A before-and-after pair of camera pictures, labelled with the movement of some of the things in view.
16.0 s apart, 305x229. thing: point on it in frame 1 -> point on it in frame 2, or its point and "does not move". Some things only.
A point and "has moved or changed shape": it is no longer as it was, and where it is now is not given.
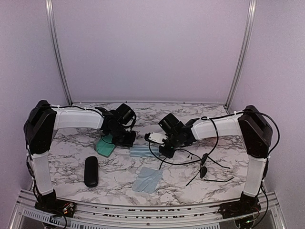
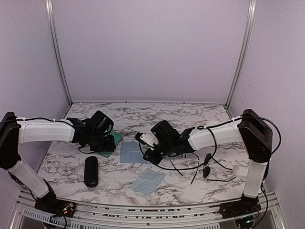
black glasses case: (91, 171) does not move
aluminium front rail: (26, 214) does not move
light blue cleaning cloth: (144, 150) has moved or changed shape
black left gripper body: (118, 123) -> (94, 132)
